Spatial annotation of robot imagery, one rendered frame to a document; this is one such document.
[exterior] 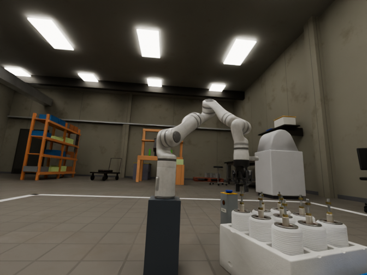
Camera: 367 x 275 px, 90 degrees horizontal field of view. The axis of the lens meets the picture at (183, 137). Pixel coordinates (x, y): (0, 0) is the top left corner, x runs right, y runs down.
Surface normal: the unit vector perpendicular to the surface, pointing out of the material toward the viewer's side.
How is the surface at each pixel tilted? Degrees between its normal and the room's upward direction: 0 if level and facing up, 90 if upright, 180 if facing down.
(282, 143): 90
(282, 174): 90
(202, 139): 90
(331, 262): 90
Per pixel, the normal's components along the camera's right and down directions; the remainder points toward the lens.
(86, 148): 0.09, -0.18
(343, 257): 0.35, -0.15
